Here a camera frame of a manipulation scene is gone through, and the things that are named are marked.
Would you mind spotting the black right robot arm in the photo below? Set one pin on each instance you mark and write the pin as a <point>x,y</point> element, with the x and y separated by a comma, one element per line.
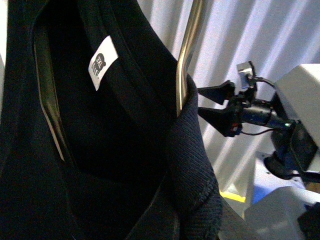
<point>294,146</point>

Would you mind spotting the chrome metal clothes hanger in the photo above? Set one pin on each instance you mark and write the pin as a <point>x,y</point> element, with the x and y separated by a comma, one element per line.
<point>192,32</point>

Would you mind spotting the black printed t-shirt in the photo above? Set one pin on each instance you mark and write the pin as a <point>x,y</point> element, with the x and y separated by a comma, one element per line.
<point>91,146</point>

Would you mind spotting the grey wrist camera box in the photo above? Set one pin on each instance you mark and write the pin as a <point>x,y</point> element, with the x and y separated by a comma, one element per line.
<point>245,70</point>

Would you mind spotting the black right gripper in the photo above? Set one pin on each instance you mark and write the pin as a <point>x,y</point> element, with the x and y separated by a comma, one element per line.
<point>245,108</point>

